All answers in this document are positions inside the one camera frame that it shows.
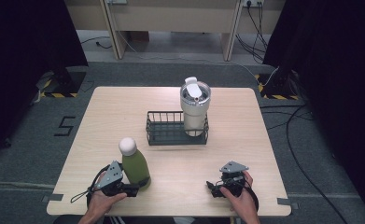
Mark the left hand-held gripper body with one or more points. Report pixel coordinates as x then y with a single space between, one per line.
112 177

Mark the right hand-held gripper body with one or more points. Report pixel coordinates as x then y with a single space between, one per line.
233 175

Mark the green bottle with white cap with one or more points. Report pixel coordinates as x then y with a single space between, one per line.
135 166

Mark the person's right hand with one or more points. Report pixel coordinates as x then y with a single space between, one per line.
244 203

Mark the person's left hand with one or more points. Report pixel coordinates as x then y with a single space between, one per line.
101 202

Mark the person's dark clothing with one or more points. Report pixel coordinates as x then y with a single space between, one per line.
139 220

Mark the grey tape piece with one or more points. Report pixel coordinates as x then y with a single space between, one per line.
287 202
54 197

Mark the white tumbler with lid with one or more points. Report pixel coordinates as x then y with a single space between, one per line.
194 115

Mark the stand base with hazard tape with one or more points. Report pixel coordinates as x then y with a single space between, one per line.
276 88
68 84

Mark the black curtain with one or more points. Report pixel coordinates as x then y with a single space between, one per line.
335 77
21 62

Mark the beige wooden desk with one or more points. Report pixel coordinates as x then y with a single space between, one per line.
174 17

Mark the white power strip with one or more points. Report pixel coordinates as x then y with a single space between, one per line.
253 2

